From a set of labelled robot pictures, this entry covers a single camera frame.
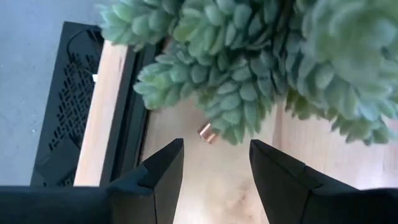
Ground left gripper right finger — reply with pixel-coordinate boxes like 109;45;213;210
249;139;358;224

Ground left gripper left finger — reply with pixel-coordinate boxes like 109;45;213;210
106;138;185;224

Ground copper AA battery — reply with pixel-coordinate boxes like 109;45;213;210
197;122;220;145

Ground black vented box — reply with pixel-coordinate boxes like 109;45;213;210
29;21;105;188

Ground green artificial succulent plant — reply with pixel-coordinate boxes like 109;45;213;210
98;0;398;147

